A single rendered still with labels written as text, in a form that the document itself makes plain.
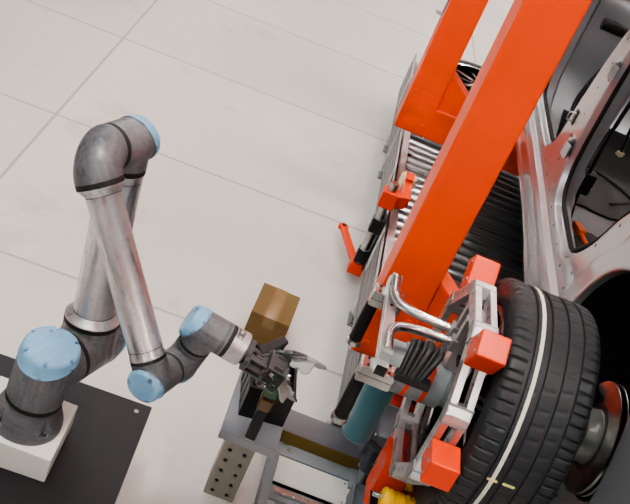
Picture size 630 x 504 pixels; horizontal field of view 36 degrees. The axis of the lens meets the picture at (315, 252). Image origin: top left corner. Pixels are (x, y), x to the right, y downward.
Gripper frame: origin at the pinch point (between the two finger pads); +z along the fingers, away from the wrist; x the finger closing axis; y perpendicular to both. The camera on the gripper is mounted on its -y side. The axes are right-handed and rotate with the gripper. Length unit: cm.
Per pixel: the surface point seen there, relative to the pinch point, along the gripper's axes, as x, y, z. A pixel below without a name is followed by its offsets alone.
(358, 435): -21.6, -15.5, 26.3
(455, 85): -6, -249, 39
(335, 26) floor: -121, -514, -2
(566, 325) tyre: 49, -9, 42
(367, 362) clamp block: 20.0, 6.3, 4.7
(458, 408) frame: 28.1, 14.0, 26.3
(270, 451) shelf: -32.6, -3.6, 5.4
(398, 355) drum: 16.4, -7.6, 14.9
